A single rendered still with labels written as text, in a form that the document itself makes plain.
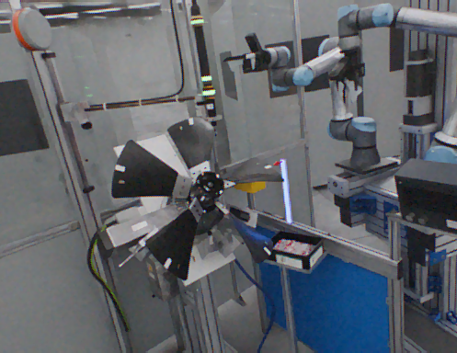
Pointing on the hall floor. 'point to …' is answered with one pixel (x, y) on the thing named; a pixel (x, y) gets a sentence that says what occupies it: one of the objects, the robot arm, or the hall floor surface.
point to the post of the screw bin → (289, 309)
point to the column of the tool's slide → (124, 342)
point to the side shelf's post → (176, 324)
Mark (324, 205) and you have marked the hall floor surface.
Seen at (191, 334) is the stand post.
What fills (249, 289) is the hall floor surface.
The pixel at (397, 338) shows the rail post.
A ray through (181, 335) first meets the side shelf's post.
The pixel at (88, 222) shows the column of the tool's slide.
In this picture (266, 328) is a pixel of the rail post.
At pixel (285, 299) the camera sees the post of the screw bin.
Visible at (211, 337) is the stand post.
